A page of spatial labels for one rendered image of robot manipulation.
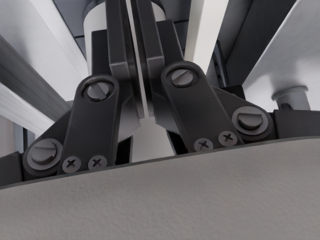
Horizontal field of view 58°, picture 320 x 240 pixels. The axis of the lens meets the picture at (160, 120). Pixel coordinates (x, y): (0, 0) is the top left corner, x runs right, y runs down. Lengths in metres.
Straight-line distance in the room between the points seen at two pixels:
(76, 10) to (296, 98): 0.30
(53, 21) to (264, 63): 0.20
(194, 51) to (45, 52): 0.19
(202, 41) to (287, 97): 0.26
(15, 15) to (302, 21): 0.23
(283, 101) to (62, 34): 0.29
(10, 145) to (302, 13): 0.26
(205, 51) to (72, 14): 0.08
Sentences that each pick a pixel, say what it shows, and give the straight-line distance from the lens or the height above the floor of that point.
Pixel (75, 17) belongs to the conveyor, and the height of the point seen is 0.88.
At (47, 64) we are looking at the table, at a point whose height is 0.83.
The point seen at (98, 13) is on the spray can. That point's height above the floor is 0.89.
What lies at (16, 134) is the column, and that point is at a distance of 0.30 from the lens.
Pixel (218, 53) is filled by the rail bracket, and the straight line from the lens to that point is 0.33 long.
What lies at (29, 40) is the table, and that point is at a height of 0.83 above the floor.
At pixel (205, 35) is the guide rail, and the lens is 0.16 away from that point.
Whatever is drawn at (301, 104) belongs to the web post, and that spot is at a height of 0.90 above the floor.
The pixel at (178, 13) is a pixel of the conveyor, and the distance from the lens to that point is 0.20.
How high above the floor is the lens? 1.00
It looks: 16 degrees down
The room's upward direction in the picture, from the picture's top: 171 degrees clockwise
